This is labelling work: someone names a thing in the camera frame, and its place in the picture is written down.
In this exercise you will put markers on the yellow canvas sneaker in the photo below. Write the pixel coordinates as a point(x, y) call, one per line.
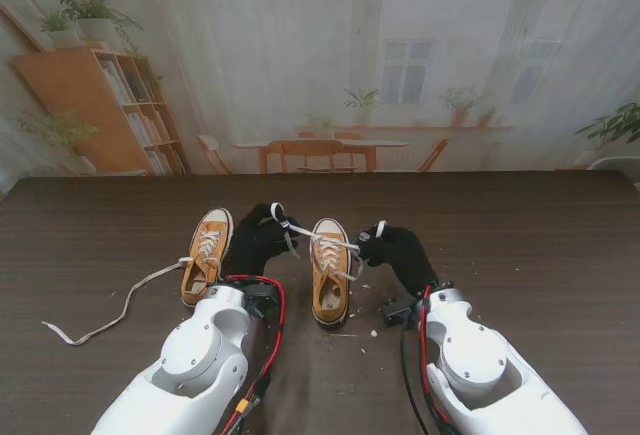
point(217, 217)
point(327, 227)

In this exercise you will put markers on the printed room scene backdrop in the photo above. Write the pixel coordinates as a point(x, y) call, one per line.
point(275, 55)

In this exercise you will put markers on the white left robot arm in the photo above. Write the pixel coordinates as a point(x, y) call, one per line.
point(200, 350)

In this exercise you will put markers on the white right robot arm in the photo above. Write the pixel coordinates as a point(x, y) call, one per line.
point(470, 350)

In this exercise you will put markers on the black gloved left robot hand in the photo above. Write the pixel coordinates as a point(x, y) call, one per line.
point(252, 245)

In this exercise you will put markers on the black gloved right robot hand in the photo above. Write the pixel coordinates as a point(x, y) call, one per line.
point(405, 255)

